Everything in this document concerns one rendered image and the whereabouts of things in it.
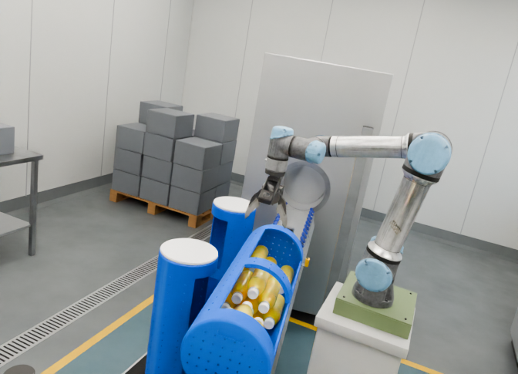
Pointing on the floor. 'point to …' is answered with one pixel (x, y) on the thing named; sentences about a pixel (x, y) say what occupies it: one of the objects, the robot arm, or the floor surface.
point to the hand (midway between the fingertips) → (264, 224)
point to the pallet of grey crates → (174, 160)
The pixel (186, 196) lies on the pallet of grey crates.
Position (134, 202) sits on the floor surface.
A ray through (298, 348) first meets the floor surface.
